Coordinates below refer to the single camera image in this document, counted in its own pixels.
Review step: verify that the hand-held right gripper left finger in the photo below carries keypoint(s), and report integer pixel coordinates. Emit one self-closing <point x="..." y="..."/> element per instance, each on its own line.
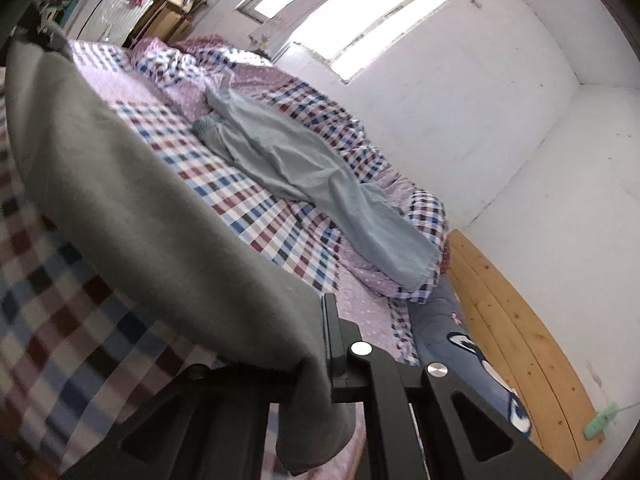
<point x="250" y="385"/>

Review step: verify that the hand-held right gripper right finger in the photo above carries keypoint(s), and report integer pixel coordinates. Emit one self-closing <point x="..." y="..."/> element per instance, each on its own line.
<point x="332" y="355"/>

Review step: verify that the dark grey t-shirt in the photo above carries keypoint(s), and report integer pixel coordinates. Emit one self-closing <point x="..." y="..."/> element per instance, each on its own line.
<point x="125" y="185"/>

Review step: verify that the white storage box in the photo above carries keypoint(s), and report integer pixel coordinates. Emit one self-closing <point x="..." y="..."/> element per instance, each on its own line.
<point x="100" y="10"/>

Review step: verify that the cardboard box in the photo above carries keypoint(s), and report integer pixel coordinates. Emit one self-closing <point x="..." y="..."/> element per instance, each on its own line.
<point x="165" y="10"/>

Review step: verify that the blue printed blanket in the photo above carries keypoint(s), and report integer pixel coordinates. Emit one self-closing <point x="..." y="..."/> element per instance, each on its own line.
<point x="450" y="320"/>

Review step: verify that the light blue-grey garment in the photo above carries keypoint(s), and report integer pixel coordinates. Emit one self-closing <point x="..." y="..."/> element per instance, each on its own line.
<point x="300" y="170"/>

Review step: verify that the large checkered bed sheet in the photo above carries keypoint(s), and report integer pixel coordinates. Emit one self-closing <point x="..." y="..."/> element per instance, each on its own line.
<point x="60" y="335"/>

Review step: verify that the window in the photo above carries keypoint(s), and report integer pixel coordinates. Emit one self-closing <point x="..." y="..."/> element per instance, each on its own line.
<point x="375" y="15"/>

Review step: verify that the wooden bed frame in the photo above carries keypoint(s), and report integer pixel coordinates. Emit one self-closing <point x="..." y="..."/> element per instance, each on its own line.
<point x="510" y="320"/>

